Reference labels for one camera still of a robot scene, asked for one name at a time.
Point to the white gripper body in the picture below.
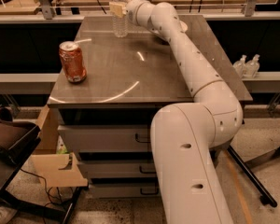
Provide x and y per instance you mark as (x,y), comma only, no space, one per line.
(132,11)

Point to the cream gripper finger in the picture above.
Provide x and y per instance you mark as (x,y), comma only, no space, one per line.
(118,9)

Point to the clear plastic water bottle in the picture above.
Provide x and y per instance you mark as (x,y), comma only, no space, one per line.
(120,25)

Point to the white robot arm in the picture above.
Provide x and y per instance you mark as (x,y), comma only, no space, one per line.
(182,134)

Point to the red coke can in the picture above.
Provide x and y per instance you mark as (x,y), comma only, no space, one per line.
(72,61)

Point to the left clear sanitizer bottle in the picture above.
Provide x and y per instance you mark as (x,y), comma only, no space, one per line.
(239,66)

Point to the clear sanitizer bottle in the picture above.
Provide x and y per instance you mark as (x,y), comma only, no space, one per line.
(252,67)
(239,66)

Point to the right clear sanitizer bottle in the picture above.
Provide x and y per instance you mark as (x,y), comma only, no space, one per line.
(252,67)

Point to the grey drawer cabinet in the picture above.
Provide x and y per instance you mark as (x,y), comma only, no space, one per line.
(129,80)

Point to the top grey drawer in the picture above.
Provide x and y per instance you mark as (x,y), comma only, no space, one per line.
(105,138)

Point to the grey drawer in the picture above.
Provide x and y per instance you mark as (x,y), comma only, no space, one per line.
(124,190)
(116,169)
(105,138)

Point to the middle grey drawer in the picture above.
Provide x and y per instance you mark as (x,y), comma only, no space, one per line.
(116,169)

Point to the dark brown chair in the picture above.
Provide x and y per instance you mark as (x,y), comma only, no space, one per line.
(18,139)

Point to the cardboard box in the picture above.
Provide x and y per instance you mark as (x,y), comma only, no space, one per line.
(60,170)

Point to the bottom grey drawer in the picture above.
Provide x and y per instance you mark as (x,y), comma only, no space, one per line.
(124,190)

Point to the black stand leg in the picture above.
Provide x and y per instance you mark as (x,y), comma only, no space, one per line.
(265,196)

